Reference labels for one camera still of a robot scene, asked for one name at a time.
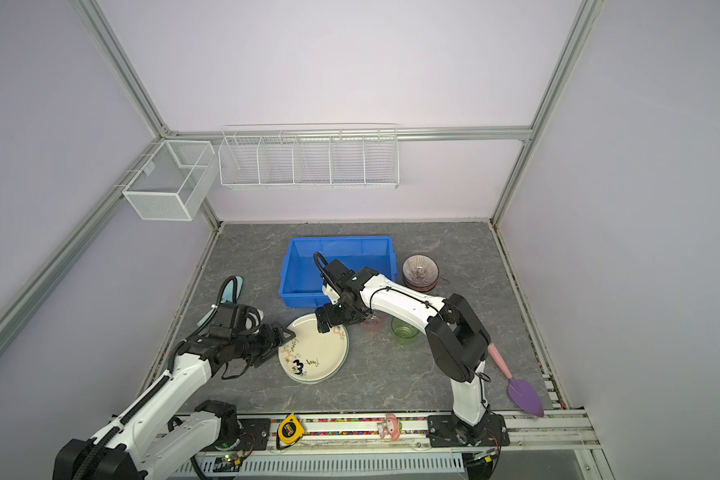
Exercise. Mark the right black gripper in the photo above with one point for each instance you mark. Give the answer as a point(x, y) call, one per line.
point(329, 309)

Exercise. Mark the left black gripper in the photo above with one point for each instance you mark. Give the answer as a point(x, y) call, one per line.
point(271, 344)

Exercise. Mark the white floral plate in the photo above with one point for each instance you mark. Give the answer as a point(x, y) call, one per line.
point(310, 356)

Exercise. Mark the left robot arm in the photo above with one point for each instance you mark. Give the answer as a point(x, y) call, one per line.
point(194, 361)

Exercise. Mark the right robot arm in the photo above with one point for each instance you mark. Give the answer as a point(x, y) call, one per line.
point(457, 338)

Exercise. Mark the pink transparent cup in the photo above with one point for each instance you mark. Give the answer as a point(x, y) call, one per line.
point(375, 323)

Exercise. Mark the teal spatula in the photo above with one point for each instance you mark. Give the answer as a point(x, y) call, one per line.
point(229, 292)

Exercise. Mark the green transparent cup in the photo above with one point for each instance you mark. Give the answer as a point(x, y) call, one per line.
point(404, 333)

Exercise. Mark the yellow tape measure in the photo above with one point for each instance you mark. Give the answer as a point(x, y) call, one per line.
point(289, 432)

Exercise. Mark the stacked patterned bowls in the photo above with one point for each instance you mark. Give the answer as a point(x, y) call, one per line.
point(420, 273)

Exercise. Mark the pink toy figure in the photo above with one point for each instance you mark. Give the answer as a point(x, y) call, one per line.
point(389, 428)

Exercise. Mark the white vent grille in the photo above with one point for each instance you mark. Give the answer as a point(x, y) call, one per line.
point(319, 466)

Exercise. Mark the white mesh box basket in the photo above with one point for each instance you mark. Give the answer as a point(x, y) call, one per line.
point(174, 181)

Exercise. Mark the purple pink spatula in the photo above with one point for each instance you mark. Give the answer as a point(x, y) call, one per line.
point(520, 391)

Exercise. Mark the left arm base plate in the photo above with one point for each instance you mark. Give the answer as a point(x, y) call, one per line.
point(252, 435)

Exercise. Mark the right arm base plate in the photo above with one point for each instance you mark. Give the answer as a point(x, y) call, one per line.
point(450, 431)

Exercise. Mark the white wire shelf basket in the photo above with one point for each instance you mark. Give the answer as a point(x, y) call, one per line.
point(321, 155)

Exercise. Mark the aluminium front rail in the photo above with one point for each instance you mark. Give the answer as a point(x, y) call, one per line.
point(558, 430)

